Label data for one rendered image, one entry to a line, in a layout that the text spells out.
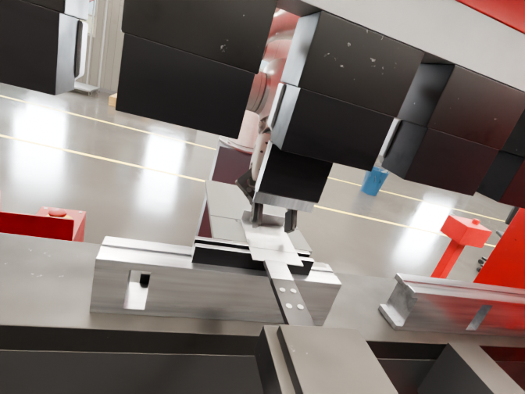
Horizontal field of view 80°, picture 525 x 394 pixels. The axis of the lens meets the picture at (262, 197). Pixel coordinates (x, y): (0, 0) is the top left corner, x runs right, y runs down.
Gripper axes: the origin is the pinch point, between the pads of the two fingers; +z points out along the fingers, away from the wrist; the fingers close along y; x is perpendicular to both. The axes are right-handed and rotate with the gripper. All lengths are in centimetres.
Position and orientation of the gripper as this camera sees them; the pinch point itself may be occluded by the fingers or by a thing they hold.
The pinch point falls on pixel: (273, 220)
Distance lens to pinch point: 55.2
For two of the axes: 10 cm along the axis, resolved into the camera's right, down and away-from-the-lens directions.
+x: -3.4, 2.6, 9.0
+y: 9.4, 1.7, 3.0
